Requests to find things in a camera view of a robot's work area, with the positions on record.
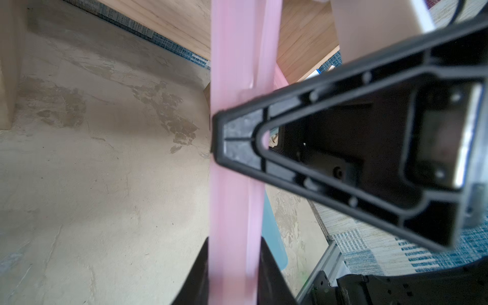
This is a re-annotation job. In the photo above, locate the wooden shelf unit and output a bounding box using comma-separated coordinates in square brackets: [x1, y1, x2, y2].
[1, 1, 339, 129]

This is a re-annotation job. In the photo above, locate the plain pink pencil case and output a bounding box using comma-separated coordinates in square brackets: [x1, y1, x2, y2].
[208, 1, 282, 304]

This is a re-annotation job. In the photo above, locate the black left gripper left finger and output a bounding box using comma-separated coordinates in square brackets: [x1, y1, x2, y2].
[172, 238, 209, 305]

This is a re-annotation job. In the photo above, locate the light blue pencil case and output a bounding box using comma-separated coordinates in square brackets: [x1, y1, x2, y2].
[262, 193, 288, 271]

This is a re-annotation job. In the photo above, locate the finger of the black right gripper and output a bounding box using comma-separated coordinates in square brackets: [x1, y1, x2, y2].
[228, 17, 487, 251]

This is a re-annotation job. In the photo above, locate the blue framed whiteboard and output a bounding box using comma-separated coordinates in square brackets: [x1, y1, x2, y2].
[306, 65, 335, 80]

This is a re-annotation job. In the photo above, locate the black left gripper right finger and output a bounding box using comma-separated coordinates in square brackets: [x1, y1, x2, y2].
[260, 238, 297, 305]

